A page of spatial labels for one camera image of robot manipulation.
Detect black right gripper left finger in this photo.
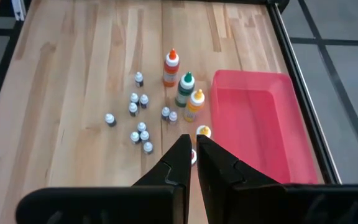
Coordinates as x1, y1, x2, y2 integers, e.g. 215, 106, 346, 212
15, 134, 193, 224

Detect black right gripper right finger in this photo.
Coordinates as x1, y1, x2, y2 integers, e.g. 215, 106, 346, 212
196, 134, 358, 224

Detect large yellow food coloring bottle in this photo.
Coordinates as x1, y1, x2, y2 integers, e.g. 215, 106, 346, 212
195, 124, 213, 139
183, 88, 206, 123

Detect large green food coloring bottle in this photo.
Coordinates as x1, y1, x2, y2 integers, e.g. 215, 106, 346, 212
175, 71, 196, 108

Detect large orange food coloring bottle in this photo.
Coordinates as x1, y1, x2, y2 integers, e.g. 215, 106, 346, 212
162, 48, 180, 88

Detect pink plastic tray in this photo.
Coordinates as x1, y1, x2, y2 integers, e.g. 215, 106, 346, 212
209, 69, 319, 185

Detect white panel with black edge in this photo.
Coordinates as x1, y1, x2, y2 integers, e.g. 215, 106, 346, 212
11, 0, 27, 22

